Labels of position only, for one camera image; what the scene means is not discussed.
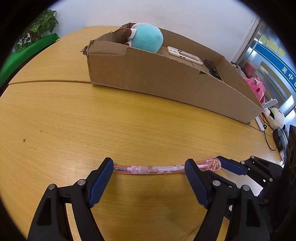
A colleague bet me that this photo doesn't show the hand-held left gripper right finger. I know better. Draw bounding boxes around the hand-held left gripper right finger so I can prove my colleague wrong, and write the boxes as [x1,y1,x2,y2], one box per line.
[184,159,270,241]

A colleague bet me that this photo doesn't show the green potted plant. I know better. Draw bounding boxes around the green potted plant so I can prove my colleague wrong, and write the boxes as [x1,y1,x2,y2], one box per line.
[14,9,59,52]

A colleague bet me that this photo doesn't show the white door frame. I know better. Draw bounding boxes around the white door frame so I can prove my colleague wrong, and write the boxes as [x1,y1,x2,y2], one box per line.
[231,18,262,66]

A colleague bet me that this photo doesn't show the small black device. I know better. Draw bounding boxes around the small black device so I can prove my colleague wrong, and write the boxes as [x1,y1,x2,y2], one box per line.
[272,128,288,154]

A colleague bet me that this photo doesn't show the black glasses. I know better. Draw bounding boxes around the black glasses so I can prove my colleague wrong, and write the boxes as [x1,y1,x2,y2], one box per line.
[203,59,223,81]

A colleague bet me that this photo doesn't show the white phone case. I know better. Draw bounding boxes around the white phone case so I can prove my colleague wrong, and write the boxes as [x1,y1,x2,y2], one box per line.
[167,46,203,65]

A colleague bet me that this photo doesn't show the green board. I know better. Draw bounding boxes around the green board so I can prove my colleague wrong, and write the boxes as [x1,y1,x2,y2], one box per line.
[0,33,60,87]

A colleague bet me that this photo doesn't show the pink strawberry plush toy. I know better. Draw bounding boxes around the pink strawberry plush toy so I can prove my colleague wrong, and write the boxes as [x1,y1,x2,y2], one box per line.
[243,77,267,105]

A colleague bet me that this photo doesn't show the white panda plush toy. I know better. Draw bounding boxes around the white panda plush toy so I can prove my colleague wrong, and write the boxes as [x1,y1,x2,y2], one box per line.
[264,107,285,129]

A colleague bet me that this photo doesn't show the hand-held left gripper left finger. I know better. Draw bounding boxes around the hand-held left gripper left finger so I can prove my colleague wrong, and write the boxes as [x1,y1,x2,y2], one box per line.
[29,157,114,241]

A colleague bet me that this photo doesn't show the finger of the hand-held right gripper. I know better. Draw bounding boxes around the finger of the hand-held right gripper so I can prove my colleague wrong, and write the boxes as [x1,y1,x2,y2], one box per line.
[216,156,284,191]
[249,188,271,206]

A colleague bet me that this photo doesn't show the white stand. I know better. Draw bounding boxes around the white stand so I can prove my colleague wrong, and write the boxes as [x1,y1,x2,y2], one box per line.
[255,98,278,131]

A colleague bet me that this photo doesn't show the blue wall sign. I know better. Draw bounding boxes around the blue wall sign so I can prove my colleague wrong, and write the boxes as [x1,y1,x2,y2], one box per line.
[254,41,296,94]

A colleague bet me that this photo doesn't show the brown cardboard box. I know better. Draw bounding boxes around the brown cardboard box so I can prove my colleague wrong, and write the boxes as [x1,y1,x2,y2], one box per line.
[81,23,264,125]

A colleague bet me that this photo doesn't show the pink pen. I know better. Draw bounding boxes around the pink pen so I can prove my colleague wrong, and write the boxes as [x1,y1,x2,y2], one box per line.
[114,157,223,176]

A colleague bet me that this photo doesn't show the pink pig plush toy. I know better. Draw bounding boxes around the pink pig plush toy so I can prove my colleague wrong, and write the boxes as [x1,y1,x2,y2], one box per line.
[122,22,164,53]

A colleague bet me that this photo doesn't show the thin black cable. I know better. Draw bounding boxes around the thin black cable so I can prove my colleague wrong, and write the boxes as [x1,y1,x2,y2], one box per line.
[261,113,278,151]

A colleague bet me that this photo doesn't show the row of yellow sticky notes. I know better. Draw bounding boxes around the row of yellow sticky notes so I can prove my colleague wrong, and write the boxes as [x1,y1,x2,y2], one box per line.
[261,37,285,56]

